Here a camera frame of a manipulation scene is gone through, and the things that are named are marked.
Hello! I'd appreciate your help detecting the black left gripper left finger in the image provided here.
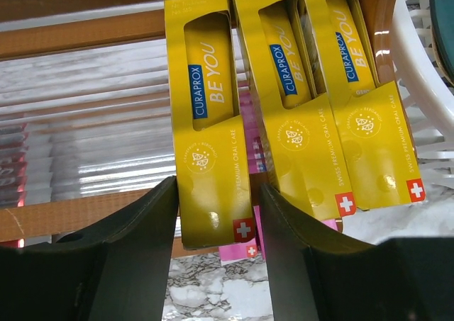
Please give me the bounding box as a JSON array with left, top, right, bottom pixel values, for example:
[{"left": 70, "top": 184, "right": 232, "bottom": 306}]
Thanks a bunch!
[{"left": 1, "top": 176, "right": 178, "bottom": 320}]

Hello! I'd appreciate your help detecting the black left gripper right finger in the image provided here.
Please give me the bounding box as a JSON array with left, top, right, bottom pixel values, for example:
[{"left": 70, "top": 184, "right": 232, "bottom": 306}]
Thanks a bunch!
[{"left": 260, "top": 184, "right": 453, "bottom": 320}]

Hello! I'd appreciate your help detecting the yellow toothpaste box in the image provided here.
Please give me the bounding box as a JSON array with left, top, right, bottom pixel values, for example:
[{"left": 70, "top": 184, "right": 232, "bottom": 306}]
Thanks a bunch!
[
  {"left": 301, "top": 0, "right": 426, "bottom": 210},
  {"left": 165, "top": 0, "right": 255, "bottom": 249},
  {"left": 233, "top": 0, "right": 357, "bottom": 220}
]

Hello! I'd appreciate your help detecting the large pink toothpaste box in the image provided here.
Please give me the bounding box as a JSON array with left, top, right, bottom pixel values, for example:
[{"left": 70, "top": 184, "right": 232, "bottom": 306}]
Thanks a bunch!
[{"left": 218, "top": 240, "right": 261, "bottom": 266}]

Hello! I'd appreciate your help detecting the orange wooden three-tier shelf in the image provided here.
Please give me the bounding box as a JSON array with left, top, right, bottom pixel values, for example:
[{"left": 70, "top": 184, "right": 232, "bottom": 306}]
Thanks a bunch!
[{"left": 1, "top": 0, "right": 394, "bottom": 242}]

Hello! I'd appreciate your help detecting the white plastic basket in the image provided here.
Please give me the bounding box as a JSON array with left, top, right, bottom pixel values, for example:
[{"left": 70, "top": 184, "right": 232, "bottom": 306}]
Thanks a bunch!
[{"left": 391, "top": 0, "right": 453, "bottom": 188}]

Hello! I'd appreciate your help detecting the teal square plate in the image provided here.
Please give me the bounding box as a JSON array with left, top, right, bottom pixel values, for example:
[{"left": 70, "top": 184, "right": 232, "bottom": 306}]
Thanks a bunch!
[{"left": 429, "top": 0, "right": 453, "bottom": 84}]

